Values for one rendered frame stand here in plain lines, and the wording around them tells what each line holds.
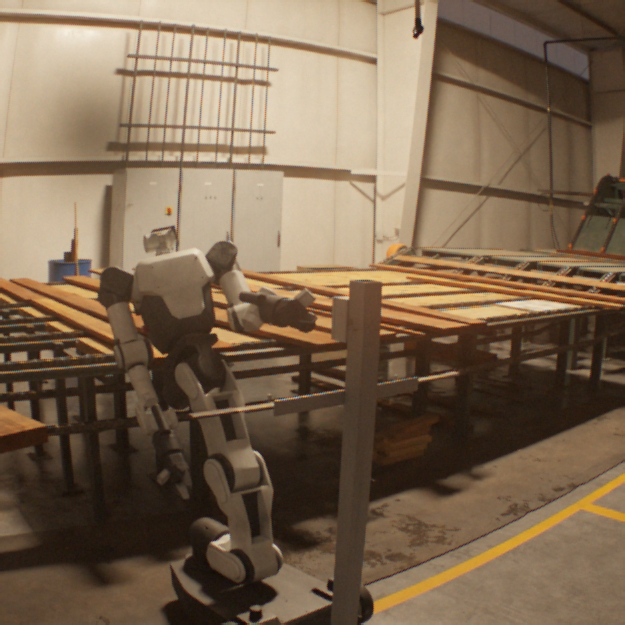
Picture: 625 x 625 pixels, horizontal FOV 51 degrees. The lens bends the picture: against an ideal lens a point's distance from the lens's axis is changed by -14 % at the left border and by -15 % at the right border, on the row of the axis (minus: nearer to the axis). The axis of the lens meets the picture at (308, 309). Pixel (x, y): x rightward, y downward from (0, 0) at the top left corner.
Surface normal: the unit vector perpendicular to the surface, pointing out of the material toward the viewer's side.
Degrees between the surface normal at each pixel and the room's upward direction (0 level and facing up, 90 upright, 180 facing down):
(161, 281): 57
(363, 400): 90
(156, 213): 90
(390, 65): 90
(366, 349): 90
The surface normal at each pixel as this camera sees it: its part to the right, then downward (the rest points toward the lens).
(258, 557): 0.65, -0.22
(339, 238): 0.39, 0.14
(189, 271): 0.32, -0.43
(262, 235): 0.61, 0.12
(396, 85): -0.79, 0.06
